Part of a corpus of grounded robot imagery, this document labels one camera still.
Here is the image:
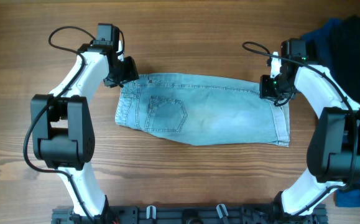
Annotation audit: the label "light blue denim shorts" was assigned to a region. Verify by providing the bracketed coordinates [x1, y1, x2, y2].
[115, 73, 290, 147]

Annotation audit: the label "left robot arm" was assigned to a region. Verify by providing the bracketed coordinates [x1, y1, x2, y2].
[23, 51, 139, 223]

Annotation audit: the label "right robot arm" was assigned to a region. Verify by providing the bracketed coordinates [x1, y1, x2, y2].
[259, 63, 360, 223]

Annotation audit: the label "dark blue folded garment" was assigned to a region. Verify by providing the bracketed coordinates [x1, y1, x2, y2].
[300, 17, 360, 208]

